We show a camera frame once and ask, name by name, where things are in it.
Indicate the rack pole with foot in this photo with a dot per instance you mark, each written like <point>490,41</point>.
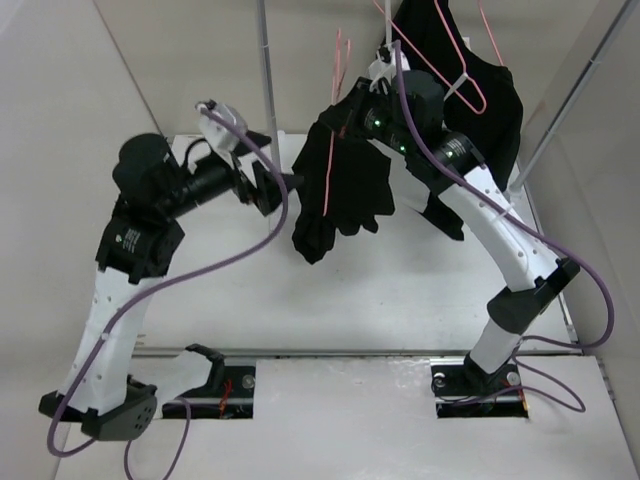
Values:
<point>578,66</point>
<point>267,81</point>

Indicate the white camisole top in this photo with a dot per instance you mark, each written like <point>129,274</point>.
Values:
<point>403,63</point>

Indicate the aluminium rail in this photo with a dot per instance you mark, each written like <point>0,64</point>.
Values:
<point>308,353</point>

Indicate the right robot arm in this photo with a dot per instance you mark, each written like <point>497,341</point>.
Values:
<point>408,118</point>

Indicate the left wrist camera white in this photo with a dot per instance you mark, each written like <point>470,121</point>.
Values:
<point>218,123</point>

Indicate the black trousers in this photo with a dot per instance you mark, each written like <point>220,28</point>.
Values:
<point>360,187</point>

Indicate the left rack pole with foot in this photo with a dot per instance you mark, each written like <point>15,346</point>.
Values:
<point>267,81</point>

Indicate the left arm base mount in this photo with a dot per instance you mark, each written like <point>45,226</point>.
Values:
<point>228,391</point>

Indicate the pink wire hanger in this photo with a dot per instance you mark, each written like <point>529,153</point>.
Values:
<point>341,60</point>

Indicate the black hanging garment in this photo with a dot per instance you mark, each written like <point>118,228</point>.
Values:
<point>496,133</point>

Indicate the pink hanger with camisole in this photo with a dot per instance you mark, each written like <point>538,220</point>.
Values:
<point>428,35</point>

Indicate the right rack pole with foot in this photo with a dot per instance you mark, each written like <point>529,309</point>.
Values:
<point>578,66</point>

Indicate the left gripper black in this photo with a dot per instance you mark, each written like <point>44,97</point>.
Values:
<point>268,188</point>

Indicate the pink hanger under black garment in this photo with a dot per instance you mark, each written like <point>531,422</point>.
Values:
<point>490,33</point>

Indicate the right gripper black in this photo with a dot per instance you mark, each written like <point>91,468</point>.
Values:
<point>361,98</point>

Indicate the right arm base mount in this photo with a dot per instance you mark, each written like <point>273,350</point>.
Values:
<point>462,390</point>

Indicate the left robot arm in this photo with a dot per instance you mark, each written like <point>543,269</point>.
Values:
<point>133,259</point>

